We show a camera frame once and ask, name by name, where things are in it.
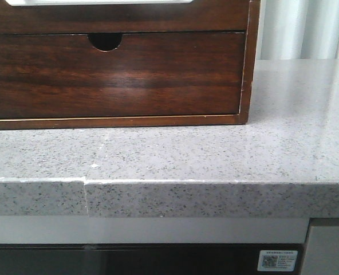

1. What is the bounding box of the white tray in drawer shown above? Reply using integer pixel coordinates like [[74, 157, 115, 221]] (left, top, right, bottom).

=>
[[6, 0, 192, 6]]

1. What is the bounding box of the grey cabinet door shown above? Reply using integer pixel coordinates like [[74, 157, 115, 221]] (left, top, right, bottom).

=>
[[301, 218, 339, 274]]

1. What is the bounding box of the wooden drawer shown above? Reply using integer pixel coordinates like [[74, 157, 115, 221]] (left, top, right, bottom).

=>
[[0, 1, 250, 34], [0, 32, 245, 119]]

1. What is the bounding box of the black glass oven door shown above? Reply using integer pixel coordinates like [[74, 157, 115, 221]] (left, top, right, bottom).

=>
[[0, 243, 303, 274]]

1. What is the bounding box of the dark wooden drawer cabinet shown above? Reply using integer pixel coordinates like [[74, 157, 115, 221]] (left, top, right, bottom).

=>
[[0, 1, 261, 130]]

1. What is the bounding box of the grey trim panel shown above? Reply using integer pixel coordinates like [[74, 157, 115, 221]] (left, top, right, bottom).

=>
[[0, 215, 309, 243]]

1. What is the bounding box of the light grey curtain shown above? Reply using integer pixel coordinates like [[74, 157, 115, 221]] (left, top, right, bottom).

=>
[[257, 0, 339, 60]]

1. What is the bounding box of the white QR code sticker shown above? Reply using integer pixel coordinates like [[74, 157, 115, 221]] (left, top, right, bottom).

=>
[[257, 250, 298, 272]]

